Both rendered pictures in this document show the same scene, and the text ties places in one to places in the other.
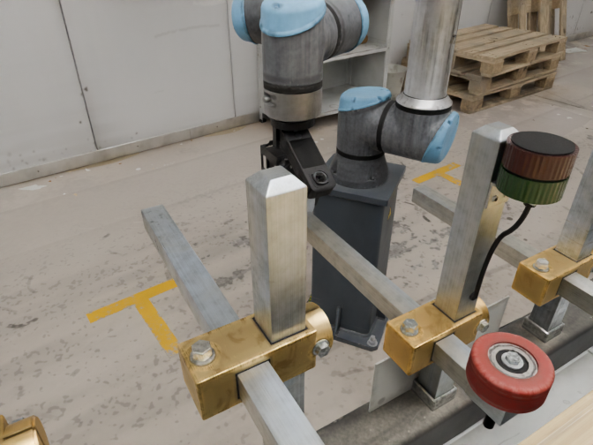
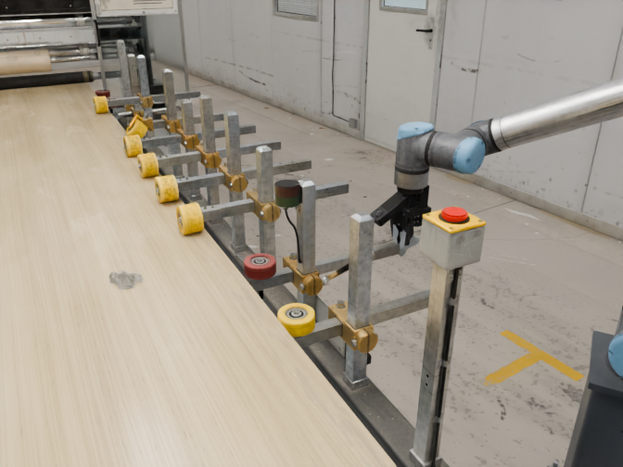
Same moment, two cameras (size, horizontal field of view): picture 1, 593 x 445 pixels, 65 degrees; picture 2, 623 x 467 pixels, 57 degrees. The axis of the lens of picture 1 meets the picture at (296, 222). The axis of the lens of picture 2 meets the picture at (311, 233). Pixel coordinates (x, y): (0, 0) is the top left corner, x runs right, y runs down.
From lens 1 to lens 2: 1.57 m
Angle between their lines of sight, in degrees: 79
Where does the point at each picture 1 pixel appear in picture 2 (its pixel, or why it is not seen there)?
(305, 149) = (393, 201)
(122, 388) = not seen: hidden behind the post
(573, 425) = (230, 267)
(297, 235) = (260, 166)
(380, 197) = (594, 378)
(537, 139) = (289, 183)
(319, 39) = (405, 146)
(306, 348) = (260, 208)
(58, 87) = not seen: outside the picture
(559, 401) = not seen: hidden behind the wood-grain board
